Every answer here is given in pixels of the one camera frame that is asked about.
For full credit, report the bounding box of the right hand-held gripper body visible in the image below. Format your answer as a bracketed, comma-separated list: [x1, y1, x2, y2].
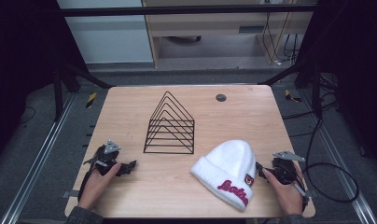
[270, 150, 306, 185]

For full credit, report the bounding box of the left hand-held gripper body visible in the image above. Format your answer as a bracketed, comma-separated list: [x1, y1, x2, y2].
[83, 139, 126, 177]

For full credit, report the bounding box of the white knit beanie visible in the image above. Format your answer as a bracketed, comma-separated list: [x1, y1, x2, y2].
[189, 138, 258, 213]

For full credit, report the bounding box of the black wire rack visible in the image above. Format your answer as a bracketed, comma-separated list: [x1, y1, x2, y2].
[142, 91, 196, 156]

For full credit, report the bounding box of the person's right hand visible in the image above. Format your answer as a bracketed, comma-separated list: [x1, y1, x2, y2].
[262, 168, 304, 217]

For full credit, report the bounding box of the person's left hand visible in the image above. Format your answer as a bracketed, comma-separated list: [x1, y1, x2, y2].
[77, 162, 122, 211]

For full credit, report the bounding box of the yellow black tape strip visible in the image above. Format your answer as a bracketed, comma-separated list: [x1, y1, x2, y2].
[284, 89, 302, 104]
[85, 91, 98, 109]

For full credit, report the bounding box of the black metal stand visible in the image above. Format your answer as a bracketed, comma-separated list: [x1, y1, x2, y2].
[51, 57, 114, 123]
[258, 57, 324, 120]

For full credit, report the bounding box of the white cabinet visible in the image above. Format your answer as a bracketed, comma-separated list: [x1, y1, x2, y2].
[57, 0, 154, 65]

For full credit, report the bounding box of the dark curtain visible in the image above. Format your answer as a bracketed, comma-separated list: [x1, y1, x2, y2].
[297, 0, 377, 175]
[0, 0, 88, 162]

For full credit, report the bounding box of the light wooden desk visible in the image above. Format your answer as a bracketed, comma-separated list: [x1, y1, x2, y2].
[141, 0, 319, 67]

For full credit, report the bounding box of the aluminium floor rail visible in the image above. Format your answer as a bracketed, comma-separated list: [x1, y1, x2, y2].
[299, 88, 377, 224]
[0, 92, 77, 224]

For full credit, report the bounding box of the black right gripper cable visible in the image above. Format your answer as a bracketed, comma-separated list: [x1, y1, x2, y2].
[293, 115, 361, 204]

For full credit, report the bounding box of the bundle of hanging cables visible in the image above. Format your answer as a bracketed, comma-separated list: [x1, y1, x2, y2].
[261, 11, 301, 66]

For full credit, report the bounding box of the black horizontal frame bar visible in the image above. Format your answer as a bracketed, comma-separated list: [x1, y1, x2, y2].
[57, 4, 319, 18]

